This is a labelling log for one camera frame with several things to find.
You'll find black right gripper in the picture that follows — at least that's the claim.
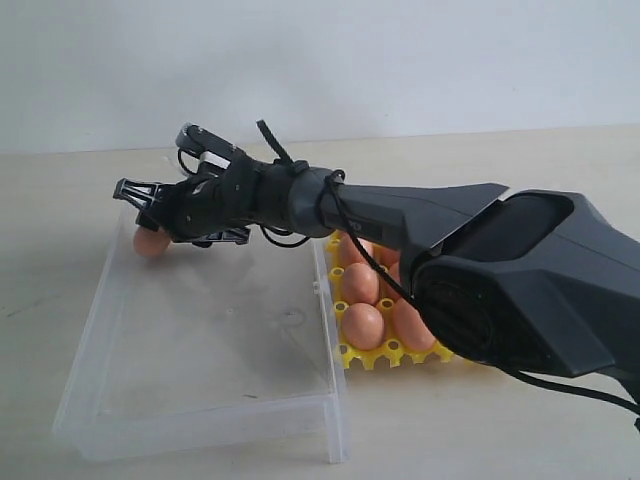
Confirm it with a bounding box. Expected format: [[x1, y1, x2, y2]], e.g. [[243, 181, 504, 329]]
[[113, 173, 253, 248]]

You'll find brown egg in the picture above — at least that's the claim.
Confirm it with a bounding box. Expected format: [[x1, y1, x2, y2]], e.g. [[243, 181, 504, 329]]
[[341, 303, 385, 351], [341, 263, 380, 305], [391, 300, 436, 352], [384, 262, 405, 302], [132, 227, 171, 258], [337, 234, 375, 268]]

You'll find clear plastic tray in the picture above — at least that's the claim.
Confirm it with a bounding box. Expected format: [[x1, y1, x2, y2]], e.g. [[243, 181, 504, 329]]
[[53, 207, 349, 463]]

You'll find brown egg lone front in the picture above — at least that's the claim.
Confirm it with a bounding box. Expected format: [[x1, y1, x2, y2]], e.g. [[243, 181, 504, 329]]
[[374, 245, 400, 268]]

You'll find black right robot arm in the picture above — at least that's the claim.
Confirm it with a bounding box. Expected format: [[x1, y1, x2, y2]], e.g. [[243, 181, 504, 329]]
[[114, 158, 639, 379]]

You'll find yellow plastic egg tray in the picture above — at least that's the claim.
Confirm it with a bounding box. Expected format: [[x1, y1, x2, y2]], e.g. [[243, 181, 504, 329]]
[[323, 232, 455, 370]]

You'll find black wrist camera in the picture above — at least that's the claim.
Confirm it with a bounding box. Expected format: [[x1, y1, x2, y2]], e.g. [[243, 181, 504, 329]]
[[175, 123, 237, 176]]

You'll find black cable loop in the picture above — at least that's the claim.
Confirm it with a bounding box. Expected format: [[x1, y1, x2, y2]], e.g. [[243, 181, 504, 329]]
[[255, 118, 309, 174]]

